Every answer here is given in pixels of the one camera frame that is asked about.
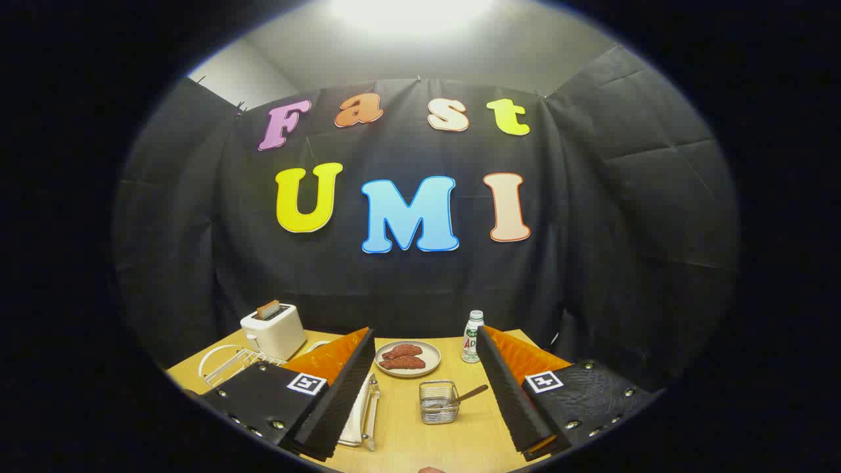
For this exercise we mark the red meat piece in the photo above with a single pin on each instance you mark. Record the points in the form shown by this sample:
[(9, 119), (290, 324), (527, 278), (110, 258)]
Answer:
[(402, 351), (402, 363)]

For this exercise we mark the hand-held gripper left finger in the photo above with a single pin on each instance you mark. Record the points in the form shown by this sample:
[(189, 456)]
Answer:
[(341, 394)]

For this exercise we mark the white toaster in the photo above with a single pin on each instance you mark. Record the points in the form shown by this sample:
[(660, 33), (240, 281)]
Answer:
[(276, 336)]

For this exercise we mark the beige round plate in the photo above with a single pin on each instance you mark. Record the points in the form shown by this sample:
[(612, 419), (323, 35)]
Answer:
[(430, 358)]

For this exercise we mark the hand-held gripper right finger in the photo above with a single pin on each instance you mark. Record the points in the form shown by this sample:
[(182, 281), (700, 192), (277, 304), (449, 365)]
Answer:
[(509, 394)]

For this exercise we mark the brown toast slice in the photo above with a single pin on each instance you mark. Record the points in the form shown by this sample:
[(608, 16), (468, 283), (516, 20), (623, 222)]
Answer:
[(268, 309)]

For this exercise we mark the white drink bottle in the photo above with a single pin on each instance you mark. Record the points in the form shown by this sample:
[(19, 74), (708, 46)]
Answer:
[(472, 345)]

